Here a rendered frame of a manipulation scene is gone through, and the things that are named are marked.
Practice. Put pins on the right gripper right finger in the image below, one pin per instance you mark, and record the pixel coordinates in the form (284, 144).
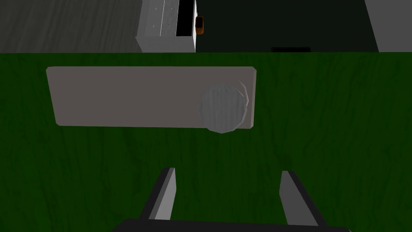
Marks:
(297, 203)

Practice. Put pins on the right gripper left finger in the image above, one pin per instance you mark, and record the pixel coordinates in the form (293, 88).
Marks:
(164, 196)

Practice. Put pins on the grey round door knob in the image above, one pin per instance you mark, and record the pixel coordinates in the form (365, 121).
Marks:
(222, 108)

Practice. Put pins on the grey door plate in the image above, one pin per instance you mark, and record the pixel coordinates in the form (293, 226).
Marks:
(128, 96)

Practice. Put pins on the white cabinet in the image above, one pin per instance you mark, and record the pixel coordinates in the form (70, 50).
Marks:
(167, 29)

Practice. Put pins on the orange small object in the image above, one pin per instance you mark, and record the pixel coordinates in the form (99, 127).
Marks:
(199, 24)

